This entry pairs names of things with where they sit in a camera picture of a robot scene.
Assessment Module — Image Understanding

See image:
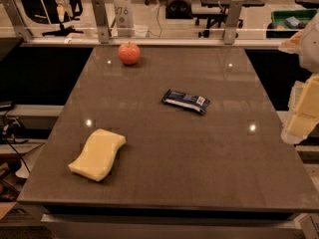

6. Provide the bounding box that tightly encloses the white numbered pillar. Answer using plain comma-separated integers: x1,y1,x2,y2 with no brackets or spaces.
113,0,135,37

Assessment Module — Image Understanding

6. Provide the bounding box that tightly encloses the green plastic bin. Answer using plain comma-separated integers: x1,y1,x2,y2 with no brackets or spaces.
266,9,317,38

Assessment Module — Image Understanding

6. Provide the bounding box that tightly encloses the yellow sponge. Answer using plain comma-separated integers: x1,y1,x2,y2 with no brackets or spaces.
68,128,126,182

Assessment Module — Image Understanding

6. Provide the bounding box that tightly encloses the blue rxbar wrapper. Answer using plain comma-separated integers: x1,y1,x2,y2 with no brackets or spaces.
161,90,210,115

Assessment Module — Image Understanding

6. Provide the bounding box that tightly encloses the left metal bracket post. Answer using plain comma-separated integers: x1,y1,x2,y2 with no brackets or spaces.
92,0,111,44

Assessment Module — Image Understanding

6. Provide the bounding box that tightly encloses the metal bracket post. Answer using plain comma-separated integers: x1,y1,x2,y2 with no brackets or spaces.
223,0,243,45
92,0,111,44

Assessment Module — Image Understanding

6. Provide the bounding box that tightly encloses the right metal bracket post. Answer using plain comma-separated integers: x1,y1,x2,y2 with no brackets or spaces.
223,0,243,45

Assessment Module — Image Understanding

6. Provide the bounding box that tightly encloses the black cable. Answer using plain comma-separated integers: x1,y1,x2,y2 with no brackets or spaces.
1,110,32,175

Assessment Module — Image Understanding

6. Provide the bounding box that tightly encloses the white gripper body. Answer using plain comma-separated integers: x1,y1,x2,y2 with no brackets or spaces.
299,13,319,73

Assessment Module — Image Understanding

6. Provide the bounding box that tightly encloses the far left metal post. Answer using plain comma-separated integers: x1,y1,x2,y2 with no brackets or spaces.
0,0,33,42

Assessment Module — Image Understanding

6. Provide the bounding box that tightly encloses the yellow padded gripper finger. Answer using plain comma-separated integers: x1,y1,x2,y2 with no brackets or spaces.
278,31,303,54
281,74,319,144

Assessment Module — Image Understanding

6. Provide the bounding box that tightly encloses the red apple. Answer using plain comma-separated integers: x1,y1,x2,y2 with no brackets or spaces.
118,42,141,66

